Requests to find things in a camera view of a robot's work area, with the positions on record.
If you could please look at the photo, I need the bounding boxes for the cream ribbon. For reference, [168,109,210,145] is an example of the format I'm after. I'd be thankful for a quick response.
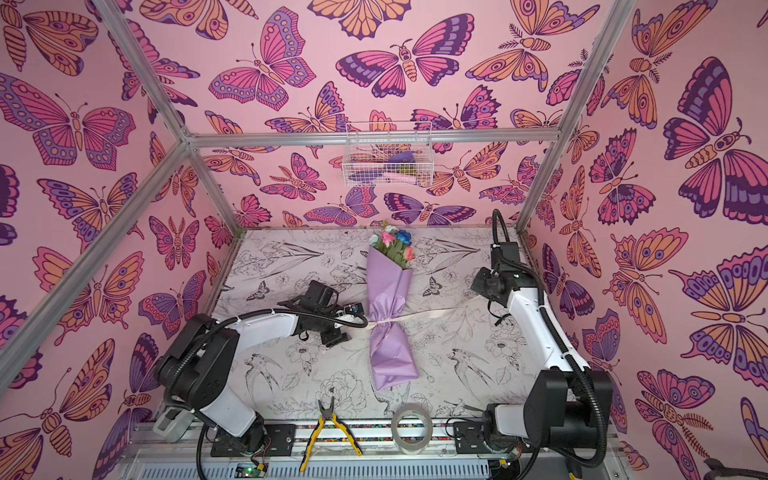
[364,308,458,330]

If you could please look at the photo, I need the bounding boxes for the purple pink wrapping paper sheet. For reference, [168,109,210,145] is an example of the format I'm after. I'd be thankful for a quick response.
[366,247,419,391]

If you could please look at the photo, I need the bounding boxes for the small pink fake rose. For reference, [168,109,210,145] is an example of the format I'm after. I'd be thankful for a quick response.
[381,224,399,247]

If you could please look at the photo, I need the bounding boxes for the blue fake rose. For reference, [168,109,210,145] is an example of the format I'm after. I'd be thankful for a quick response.
[395,230,412,246]

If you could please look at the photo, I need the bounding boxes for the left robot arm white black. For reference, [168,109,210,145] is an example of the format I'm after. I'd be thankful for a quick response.
[155,281,368,441]

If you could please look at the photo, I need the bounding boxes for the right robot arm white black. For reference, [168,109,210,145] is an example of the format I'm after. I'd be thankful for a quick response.
[471,210,614,468]

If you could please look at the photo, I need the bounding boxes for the clear tape roll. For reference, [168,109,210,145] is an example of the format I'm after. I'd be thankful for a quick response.
[390,403,434,455]

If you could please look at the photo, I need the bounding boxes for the grey white handheld device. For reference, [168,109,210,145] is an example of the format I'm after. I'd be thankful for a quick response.
[153,407,195,443]

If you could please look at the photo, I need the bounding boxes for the yellow handled pliers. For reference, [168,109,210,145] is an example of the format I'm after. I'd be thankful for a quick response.
[298,395,364,474]

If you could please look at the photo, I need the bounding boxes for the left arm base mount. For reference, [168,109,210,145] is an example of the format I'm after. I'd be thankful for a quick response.
[210,423,297,458]

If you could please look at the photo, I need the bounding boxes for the aluminium front rail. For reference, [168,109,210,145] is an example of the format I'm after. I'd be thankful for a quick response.
[116,419,631,480]

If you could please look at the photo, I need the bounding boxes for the white wire basket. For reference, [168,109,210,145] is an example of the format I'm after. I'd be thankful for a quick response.
[340,121,435,188]

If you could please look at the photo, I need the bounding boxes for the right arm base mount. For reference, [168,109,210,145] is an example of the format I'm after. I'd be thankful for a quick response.
[445,419,525,456]

